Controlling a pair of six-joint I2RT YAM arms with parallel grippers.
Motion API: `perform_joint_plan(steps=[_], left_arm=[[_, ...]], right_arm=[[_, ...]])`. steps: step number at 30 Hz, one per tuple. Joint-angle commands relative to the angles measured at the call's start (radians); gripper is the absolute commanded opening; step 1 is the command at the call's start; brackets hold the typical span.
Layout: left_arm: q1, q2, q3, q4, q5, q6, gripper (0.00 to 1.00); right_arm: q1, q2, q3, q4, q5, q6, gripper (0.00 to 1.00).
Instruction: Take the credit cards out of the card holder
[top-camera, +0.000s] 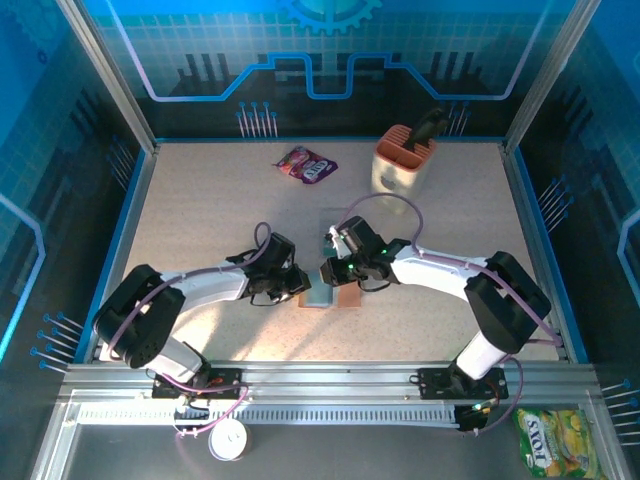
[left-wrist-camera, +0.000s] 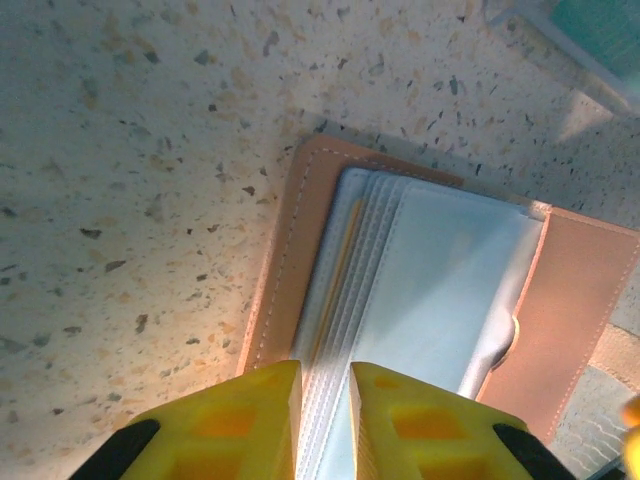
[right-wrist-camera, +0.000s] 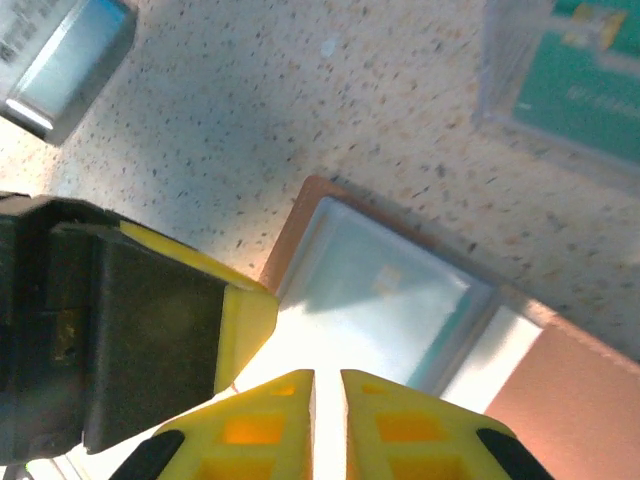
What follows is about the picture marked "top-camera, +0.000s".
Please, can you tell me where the cream orange knife block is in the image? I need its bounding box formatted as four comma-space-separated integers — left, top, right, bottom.
369, 124, 438, 216

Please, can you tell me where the purple candy bag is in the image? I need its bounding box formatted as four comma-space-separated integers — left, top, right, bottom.
272, 145, 340, 186

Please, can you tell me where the white round tape roll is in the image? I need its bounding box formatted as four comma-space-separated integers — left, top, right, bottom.
208, 419, 250, 462

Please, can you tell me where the yellow green candy bag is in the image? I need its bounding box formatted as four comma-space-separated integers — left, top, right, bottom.
513, 408, 610, 480

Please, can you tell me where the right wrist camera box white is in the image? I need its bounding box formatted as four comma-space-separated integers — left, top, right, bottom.
327, 225, 352, 259

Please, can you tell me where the aluminium front rail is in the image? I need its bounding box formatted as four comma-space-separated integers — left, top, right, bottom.
59, 362, 601, 401

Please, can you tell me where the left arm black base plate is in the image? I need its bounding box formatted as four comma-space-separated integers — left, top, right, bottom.
149, 367, 246, 401

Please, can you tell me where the slotted grey cable duct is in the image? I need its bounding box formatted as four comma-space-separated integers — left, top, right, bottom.
74, 407, 461, 427

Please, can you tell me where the black knife handle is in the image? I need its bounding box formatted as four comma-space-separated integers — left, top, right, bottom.
402, 106, 450, 152

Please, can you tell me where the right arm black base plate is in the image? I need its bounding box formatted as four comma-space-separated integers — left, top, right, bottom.
417, 367, 510, 401

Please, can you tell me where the aluminium side rail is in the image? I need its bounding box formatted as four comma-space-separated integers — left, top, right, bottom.
501, 142, 574, 364
92, 142, 161, 364

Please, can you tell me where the aluminium frame post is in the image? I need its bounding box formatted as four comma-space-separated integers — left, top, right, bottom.
502, 0, 605, 154
55, 0, 162, 154

